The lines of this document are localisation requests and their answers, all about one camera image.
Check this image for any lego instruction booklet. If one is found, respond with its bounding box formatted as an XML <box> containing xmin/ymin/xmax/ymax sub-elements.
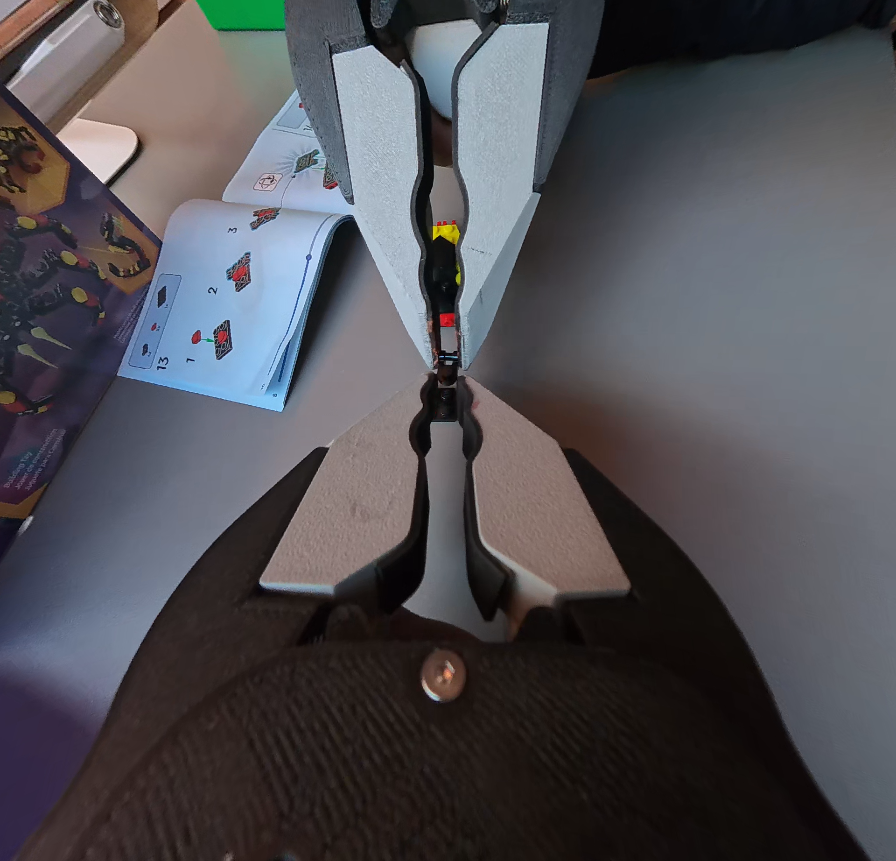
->
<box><xmin>118</xmin><ymin>91</ymin><xmax>361</xmax><ymax>414</ymax></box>

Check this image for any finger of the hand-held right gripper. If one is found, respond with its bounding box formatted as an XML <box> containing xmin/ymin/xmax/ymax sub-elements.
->
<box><xmin>331</xmin><ymin>38</ymin><xmax>441</xmax><ymax>372</ymax></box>
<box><xmin>451</xmin><ymin>22</ymin><xmax>552</xmax><ymax>373</ymax></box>

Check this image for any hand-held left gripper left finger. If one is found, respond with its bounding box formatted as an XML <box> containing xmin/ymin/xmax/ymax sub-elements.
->
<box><xmin>259</xmin><ymin>374</ymin><xmax>436</xmax><ymax>613</ymax></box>

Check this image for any purple lego set box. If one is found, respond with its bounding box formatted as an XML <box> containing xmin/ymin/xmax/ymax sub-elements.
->
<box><xmin>0</xmin><ymin>84</ymin><xmax>163</xmax><ymax>557</ymax></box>

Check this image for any yellow black lego assembly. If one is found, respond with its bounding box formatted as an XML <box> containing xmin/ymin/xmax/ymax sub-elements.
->
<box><xmin>420</xmin><ymin>220</ymin><xmax>464</xmax><ymax>386</ymax></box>

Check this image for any silver metal cylinder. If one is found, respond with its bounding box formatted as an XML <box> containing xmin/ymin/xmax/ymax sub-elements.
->
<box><xmin>3</xmin><ymin>0</ymin><xmax>127</xmax><ymax>123</ymax></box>

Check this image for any person's right forearm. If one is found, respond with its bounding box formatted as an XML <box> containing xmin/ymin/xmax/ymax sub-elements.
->
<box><xmin>588</xmin><ymin>0</ymin><xmax>896</xmax><ymax>81</ymax></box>

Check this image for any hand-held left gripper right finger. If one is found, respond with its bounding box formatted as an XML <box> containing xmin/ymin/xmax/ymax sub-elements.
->
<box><xmin>456</xmin><ymin>375</ymin><xmax>631</xmax><ymax>638</ymax></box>

